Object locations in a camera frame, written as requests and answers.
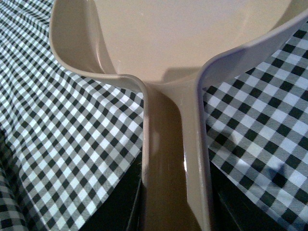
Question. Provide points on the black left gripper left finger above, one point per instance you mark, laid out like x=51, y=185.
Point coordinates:
x=120, y=212

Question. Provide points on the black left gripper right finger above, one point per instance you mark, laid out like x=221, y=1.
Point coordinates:
x=234, y=211

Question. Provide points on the beige plastic dustpan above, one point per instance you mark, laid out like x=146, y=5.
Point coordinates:
x=169, y=50

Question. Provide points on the black white checkered tablecloth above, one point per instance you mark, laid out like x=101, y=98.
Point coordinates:
x=66, y=141

